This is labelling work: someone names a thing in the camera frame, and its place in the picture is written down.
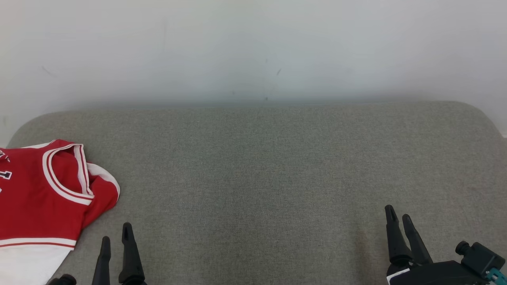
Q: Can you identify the teal cable connector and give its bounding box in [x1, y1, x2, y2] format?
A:
[486, 267, 507, 285]

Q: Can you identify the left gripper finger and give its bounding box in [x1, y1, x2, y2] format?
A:
[118, 222, 146, 285]
[92, 236, 112, 285]

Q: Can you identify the red printed basketball jersey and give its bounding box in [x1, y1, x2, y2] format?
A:
[0, 139, 95, 285]

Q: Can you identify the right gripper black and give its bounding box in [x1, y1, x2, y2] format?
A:
[385, 205, 490, 285]

